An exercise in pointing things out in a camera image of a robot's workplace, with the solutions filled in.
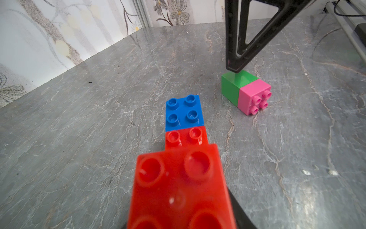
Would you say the pink lego brick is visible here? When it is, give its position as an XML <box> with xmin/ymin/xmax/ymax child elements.
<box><xmin>238</xmin><ymin>79</ymin><xmax>272</xmax><ymax>115</ymax></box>

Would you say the small red lego brick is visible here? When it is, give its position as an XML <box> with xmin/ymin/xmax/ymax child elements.
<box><xmin>127</xmin><ymin>144</ymin><xmax>236</xmax><ymax>229</ymax></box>

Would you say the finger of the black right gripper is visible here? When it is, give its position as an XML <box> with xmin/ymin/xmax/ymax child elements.
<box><xmin>224</xmin><ymin>0</ymin><xmax>314</xmax><ymax>73</ymax></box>

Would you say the long red lego brick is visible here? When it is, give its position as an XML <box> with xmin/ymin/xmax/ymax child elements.
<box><xmin>165</xmin><ymin>126</ymin><xmax>209</xmax><ymax>150</ymax></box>

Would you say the green lego brick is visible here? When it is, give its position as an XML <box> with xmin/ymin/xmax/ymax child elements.
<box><xmin>221</xmin><ymin>70</ymin><xmax>258</xmax><ymax>106</ymax></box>

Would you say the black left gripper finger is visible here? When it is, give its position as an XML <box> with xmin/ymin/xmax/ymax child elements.
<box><xmin>228</xmin><ymin>189</ymin><xmax>257</xmax><ymax>229</ymax></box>

